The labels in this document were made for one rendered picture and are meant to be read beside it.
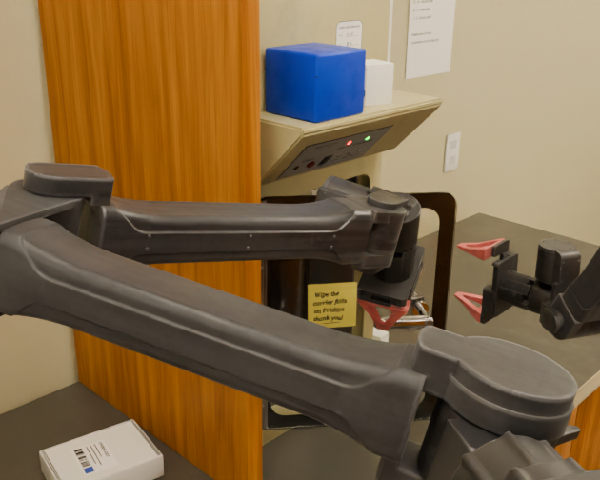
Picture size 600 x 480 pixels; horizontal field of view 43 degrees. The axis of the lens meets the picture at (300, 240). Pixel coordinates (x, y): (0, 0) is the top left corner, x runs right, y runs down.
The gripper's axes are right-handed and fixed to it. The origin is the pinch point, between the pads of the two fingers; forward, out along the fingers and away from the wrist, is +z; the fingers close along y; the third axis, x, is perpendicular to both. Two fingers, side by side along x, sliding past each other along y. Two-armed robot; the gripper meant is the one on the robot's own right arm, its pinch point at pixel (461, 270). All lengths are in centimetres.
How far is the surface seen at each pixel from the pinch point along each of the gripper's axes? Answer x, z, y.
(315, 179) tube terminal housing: 24.9, 12.0, 21.0
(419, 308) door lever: 20.4, -5.6, 2.4
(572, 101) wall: -159, 56, -4
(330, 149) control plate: 29.5, 4.5, 28.3
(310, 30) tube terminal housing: 26, 12, 44
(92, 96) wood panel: 48, 37, 35
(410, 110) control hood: 16.3, 0.4, 32.2
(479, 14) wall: -90, 55, 33
